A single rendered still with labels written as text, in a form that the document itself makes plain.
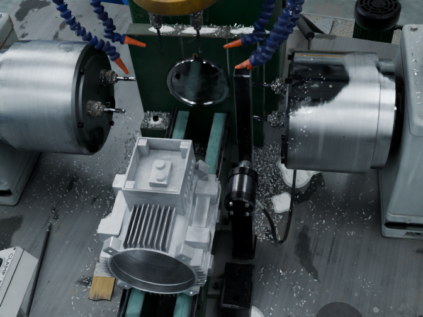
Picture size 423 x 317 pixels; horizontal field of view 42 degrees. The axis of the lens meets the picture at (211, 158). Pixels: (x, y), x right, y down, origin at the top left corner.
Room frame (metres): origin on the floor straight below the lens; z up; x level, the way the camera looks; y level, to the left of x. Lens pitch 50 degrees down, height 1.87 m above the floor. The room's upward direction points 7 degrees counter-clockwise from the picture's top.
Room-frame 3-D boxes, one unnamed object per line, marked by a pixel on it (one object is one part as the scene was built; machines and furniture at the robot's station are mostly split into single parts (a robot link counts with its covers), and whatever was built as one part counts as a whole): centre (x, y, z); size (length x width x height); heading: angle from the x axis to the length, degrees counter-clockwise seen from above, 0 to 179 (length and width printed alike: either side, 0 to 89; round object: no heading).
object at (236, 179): (0.80, -0.13, 0.92); 0.45 x 0.13 x 0.24; 167
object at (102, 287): (0.65, 0.25, 0.80); 0.21 x 0.05 x 0.01; 170
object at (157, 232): (0.58, 0.10, 1.02); 0.20 x 0.19 x 0.19; 167
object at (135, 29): (1.01, 0.00, 0.97); 0.30 x 0.11 x 0.34; 77
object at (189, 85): (0.95, 0.01, 1.02); 0.15 x 0.02 x 0.15; 77
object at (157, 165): (0.61, 0.09, 1.11); 0.12 x 0.11 x 0.07; 167
